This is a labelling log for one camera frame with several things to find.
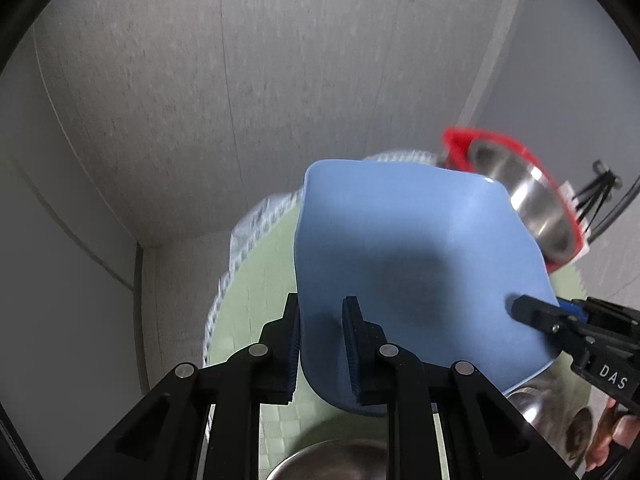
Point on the red plastic tub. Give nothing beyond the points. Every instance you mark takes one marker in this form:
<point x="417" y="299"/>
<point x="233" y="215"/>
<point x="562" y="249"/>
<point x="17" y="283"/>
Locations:
<point x="456" y="143"/>

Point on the person's right hand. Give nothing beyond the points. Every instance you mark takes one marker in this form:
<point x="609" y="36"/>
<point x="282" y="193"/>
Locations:
<point x="612" y="428"/>

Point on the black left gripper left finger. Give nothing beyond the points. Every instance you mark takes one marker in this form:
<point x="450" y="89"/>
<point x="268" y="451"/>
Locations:
<point x="278" y="368"/>

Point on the large steel bowl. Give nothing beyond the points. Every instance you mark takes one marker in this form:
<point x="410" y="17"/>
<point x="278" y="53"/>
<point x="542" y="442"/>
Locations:
<point x="356" y="459"/>

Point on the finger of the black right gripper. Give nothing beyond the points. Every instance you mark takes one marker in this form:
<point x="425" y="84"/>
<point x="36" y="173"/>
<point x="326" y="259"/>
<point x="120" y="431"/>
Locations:
<point x="573" y="309"/>
<point x="547" y="318"/>

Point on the blue square plate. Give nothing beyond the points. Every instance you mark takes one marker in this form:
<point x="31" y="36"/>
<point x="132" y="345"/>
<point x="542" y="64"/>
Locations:
<point x="434" y="256"/>

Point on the white tote bag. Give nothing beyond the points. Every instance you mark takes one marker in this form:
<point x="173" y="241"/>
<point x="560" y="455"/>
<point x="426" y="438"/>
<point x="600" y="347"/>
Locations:
<point x="569" y="196"/>

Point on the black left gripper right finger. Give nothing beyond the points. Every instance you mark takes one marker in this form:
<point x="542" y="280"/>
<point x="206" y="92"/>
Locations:
<point x="363" y="341"/>

